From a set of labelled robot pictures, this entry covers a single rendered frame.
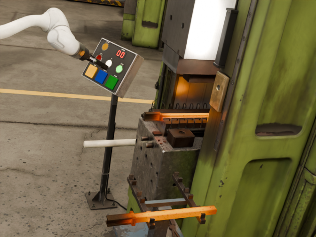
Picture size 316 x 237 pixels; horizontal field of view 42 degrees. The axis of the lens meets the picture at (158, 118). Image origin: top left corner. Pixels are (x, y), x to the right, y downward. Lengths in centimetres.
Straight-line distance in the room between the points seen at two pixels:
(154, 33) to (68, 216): 455
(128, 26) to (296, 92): 547
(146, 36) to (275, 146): 522
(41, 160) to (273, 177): 204
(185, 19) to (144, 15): 501
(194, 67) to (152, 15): 495
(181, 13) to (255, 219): 115
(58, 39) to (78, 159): 167
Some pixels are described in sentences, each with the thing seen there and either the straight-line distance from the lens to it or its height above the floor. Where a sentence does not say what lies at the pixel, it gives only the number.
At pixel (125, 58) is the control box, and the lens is 255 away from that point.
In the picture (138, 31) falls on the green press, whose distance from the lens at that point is 700.
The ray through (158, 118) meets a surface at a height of 99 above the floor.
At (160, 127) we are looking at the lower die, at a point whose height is 94.
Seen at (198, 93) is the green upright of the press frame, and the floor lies 105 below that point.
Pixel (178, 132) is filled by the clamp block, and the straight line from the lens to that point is 212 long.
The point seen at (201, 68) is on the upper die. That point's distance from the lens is 211.
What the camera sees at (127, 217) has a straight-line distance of 154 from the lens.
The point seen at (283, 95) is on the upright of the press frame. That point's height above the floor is 131.
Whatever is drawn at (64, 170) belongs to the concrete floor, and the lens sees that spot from 347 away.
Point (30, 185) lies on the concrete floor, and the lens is 330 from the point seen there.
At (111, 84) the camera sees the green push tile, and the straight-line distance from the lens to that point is 253.
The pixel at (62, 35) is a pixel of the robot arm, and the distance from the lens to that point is 217.
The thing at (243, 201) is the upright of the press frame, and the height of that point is 71.
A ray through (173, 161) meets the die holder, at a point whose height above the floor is 85.
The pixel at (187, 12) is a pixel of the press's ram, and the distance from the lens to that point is 199.
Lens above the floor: 192
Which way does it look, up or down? 25 degrees down
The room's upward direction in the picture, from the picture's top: 10 degrees clockwise
